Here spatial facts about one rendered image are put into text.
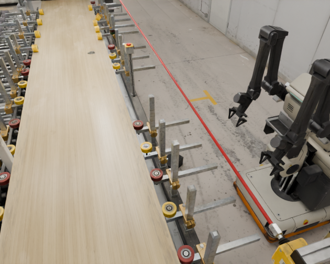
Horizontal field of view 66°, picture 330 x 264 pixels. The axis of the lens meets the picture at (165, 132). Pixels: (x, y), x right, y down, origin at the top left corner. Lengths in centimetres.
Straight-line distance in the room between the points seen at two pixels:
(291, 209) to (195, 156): 112
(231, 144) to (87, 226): 213
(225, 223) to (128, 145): 120
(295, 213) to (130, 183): 140
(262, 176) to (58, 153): 174
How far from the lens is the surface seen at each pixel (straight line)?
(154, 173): 156
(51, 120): 211
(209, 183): 269
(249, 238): 149
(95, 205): 148
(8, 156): 184
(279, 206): 236
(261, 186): 242
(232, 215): 252
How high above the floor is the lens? 211
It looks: 41 degrees down
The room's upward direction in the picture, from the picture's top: straight up
